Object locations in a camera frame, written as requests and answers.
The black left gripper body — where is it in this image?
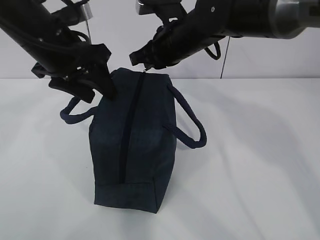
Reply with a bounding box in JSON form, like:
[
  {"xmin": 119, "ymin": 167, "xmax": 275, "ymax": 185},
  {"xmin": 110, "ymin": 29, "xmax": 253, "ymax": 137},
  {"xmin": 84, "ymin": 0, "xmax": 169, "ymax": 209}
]
[{"xmin": 31, "ymin": 43, "xmax": 112, "ymax": 87}]

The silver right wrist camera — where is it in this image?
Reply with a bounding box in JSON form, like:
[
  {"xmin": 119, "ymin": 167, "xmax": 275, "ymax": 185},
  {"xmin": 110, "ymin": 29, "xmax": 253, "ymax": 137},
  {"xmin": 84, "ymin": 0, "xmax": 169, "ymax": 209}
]
[{"xmin": 134, "ymin": 0, "xmax": 183, "ymax": 16}]

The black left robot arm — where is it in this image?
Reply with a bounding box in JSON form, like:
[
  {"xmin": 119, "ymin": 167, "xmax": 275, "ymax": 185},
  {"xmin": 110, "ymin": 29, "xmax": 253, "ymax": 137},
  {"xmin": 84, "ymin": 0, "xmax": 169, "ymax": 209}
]
[{"xmin": 0, "ymin": 0, "xmax": 116, "ymax": 103}]

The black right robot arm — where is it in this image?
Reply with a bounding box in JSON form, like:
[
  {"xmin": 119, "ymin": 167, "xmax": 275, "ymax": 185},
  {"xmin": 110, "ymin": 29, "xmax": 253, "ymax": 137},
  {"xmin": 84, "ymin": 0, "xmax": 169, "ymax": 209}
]
[{"xmin": 129, "ymin": 0, "xmax": 320, "ymax": 70}]

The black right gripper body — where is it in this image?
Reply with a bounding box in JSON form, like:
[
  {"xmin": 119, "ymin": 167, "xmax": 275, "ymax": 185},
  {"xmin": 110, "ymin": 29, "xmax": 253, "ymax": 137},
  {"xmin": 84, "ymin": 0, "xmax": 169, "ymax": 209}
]
[{"xmin": 129, "ymin": 25, "xmax": 179, "ymax": 70}]

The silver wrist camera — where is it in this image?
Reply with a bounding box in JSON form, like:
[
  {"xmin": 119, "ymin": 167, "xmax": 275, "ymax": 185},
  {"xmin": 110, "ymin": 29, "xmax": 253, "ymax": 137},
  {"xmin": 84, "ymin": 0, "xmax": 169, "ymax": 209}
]
[
  {"xmin": 66, "ymin": 0, "xmax": 93, "ymax": 26},
  {"xmin": 134, "ymin": 0, "xmax": 183, "ymax": 16}
]

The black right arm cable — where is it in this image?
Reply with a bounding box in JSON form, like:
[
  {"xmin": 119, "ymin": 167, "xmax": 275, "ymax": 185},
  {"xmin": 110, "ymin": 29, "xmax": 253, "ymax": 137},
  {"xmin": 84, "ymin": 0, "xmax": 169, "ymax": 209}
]
[{"xmin": 203, "ymin": 41, "xmax": 222, "ymax": 61}]

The navy blue lunch bag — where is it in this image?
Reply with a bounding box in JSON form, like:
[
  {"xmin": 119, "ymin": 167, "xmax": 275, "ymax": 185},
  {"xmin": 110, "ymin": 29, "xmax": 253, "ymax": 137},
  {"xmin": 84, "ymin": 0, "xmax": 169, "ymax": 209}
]
[{"xmin": 60, "ymin": 68, "xmax": 207, "ymax": 213}]

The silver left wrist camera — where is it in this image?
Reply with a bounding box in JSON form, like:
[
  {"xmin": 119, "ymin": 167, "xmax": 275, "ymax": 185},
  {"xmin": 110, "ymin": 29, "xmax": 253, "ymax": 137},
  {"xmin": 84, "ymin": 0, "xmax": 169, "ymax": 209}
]
[{"xmin": 66, "ymin": 0, "xmax": 93, "ymax": 26}]

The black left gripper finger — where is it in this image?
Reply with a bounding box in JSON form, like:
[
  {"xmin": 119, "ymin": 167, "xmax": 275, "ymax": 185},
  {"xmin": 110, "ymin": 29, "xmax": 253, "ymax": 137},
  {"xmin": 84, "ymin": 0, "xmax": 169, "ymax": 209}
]
[
  {"xmin": 85, "ymin": 63, "xmax": 117, "ymax": 100},
  {"xmin": 48, "ymin": 77, "xmax": 95, "ymax": 103}
]

